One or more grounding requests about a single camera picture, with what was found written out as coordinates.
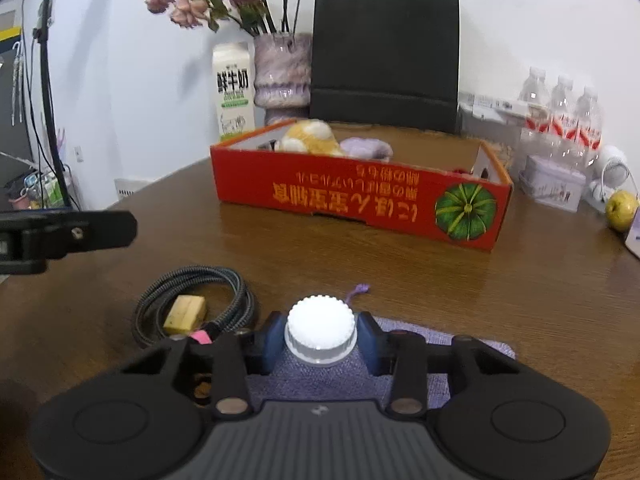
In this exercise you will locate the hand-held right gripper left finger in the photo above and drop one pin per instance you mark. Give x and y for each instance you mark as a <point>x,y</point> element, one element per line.
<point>272,346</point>

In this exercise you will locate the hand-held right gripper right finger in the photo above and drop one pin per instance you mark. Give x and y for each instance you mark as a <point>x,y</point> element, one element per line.
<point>369,346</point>

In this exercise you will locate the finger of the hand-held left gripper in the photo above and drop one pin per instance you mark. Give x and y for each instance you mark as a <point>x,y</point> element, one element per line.
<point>85,235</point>

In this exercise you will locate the white ribbed bottle cap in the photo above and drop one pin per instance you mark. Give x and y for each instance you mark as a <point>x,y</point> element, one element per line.
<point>320,327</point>

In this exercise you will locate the red orange cardboard box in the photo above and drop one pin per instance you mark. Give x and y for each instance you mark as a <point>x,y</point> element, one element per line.
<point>360,200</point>

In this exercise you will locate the purple plush toy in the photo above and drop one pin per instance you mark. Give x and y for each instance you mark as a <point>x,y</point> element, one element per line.
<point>365,148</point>

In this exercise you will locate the yellow white plush toy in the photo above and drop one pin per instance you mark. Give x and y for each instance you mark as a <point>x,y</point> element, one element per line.
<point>310,137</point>

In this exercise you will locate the green packet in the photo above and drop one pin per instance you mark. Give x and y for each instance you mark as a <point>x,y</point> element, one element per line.
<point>52,195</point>

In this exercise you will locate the small pink clip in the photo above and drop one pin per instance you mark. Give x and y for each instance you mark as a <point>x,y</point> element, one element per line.
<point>201,337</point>

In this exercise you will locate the pink cup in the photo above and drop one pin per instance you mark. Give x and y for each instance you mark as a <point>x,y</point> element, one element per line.
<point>20,201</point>

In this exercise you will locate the yellow rectangular block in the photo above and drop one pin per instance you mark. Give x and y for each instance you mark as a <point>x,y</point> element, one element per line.
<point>185,314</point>

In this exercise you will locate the black tripod stand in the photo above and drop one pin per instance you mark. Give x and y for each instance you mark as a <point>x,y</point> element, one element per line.
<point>47,85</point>

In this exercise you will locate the white green milk carton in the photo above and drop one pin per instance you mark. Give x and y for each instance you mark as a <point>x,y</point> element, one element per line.
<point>232,95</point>

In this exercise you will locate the clear snack container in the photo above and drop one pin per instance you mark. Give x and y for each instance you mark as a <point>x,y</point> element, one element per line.
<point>487,135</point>

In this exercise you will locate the pale printed tin box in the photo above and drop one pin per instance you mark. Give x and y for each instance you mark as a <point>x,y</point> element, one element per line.
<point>552,185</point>

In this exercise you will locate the purple mottled ceramic vase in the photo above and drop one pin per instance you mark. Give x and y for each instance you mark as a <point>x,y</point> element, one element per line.
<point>282,75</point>

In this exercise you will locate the white glove carton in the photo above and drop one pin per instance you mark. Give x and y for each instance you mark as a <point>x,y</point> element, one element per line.
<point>492,104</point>

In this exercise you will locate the purple white packet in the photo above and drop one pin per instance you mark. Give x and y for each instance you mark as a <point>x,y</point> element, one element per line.
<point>634,237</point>

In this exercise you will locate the yellow green apple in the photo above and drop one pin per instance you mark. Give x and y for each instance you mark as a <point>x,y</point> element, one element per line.
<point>622,211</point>

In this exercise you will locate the black paper bag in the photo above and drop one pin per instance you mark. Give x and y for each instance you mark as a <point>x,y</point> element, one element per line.
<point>385,55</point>

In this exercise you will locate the clear water bottle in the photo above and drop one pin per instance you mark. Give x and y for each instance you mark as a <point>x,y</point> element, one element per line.
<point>562,110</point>
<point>532,100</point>
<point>589,120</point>

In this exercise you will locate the small white fan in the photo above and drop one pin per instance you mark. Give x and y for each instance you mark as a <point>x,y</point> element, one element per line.
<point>612,170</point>

